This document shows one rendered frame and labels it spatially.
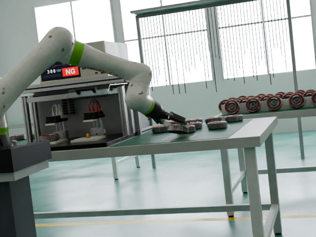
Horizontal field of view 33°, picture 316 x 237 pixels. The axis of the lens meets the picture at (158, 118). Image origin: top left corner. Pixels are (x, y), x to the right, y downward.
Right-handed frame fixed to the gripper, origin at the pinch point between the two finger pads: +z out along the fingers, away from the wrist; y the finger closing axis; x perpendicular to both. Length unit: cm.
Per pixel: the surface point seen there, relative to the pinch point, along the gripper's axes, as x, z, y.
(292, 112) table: 54, 114, 6
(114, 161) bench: 50, 219, -261
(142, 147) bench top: -18.9, -18.0, -4.1
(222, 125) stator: 10.7, 28.7, 7.8
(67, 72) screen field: 26, -25, -69
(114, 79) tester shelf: 23.9, -13.9, -40.8
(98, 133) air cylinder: -5, -3, -55
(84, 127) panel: 2, 2, -73
